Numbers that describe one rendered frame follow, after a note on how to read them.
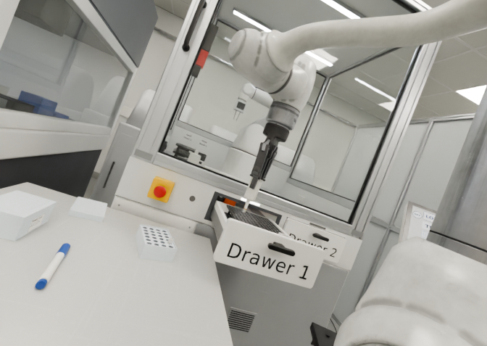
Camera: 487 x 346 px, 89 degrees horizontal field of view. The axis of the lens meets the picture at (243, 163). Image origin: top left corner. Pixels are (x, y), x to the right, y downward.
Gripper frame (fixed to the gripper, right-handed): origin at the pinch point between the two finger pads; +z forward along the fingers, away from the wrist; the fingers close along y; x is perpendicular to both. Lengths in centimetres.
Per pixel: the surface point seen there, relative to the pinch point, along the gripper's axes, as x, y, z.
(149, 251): 12.9, -19.6, 22.5
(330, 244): -28, 42, 12
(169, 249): 10.0, -16.1, 21.2
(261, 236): -9.2, -9.2, 9.3
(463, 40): -76, 185, -180
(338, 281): -37, 50, 27
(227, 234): -2.3, -13.8, 11.5
